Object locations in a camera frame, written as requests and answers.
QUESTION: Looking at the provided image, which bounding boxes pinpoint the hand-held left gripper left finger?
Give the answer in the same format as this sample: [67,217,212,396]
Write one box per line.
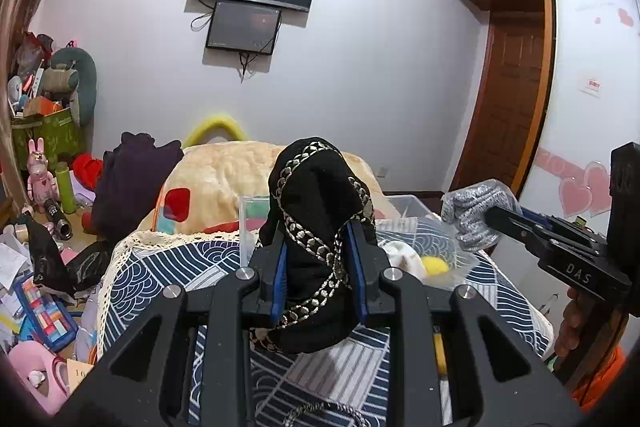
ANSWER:
[59,238,290,427]

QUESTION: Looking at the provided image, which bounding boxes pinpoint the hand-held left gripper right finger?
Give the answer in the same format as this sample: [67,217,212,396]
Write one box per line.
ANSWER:
[344,217,585,427]

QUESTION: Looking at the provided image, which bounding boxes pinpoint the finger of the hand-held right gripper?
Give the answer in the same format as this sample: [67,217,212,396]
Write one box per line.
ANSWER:
[481,204,603,264]
[519,208,610,244]

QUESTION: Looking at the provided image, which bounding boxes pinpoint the grey knitted glove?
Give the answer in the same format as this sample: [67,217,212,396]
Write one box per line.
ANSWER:
[441,178,523,254]

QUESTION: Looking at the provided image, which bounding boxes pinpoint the black cloth with silver trim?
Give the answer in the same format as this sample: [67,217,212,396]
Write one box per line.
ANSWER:
[251,136,379,356]

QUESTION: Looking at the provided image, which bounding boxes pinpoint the orange sleeved forearm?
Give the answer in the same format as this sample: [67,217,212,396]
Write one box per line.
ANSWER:
[570,346,627,409]

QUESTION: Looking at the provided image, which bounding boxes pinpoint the yellow soft ball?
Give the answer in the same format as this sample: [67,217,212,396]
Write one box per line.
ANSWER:
[420,255,454,279]

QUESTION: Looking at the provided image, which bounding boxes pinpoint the person's right hand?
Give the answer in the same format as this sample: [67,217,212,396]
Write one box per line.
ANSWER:
[554,286,588,359]

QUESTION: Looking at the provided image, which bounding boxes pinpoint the clear plastic bag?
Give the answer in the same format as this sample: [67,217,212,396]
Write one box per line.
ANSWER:
[395,216,482,288]

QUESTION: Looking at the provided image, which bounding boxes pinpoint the clear plastic storage box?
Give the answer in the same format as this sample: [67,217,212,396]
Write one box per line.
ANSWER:
[237,193,443,269]

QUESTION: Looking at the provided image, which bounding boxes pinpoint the beige fleece blanket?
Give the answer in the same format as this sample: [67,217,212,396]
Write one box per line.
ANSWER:
[136,139,387,235]

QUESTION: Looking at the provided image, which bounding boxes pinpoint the white wardrobe door with hearts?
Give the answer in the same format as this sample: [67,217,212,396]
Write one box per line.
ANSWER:
[515,0,640,248]

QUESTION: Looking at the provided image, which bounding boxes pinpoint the brown wooden door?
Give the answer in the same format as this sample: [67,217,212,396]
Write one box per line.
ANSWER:
[449,13,547,198]

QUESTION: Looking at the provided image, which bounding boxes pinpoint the blue wave-patterned bedcover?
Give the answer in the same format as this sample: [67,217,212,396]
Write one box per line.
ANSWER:
[96,216,555,427]

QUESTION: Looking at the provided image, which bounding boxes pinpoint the yellow curved pillow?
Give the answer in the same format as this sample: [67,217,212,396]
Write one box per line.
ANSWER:
[181,113,249,148]

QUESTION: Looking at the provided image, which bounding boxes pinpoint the dark purple garment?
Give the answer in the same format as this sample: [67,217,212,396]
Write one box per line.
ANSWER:
[91,131,184,239]

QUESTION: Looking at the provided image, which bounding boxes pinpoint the red cloth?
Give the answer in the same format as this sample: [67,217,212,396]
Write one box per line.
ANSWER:
[72,153,105,194]

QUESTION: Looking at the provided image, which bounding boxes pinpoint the black lace cloth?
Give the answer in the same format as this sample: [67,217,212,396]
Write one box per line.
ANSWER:
[21,212,117,304]

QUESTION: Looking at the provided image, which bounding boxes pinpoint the green bottle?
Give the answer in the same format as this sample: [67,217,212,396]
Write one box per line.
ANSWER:
[54,161,78,214]

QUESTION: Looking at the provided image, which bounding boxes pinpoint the blue pencil case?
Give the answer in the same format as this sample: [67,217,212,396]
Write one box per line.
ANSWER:
[12,277,79,354]

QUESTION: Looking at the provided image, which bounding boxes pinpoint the pink rabbit figure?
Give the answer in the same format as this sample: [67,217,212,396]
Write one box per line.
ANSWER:
[26,138,62,216]

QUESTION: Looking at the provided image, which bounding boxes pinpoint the pink plastic toy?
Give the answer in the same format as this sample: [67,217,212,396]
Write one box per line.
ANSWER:
[6,339,72,417]

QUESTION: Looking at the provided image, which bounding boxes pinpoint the green fabric storage box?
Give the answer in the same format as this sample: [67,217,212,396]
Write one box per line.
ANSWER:
[11,106,85,168]

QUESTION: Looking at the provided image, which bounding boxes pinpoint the grey-green plush toy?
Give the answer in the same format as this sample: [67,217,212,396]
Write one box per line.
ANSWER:
[41,47,98,128]

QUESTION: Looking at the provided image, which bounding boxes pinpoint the black monitor cable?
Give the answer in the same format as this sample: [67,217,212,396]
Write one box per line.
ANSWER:
[238,52,257,84]

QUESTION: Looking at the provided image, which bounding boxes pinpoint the small black wall monitor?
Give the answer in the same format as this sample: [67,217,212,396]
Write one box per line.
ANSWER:
[205,0,283,57]

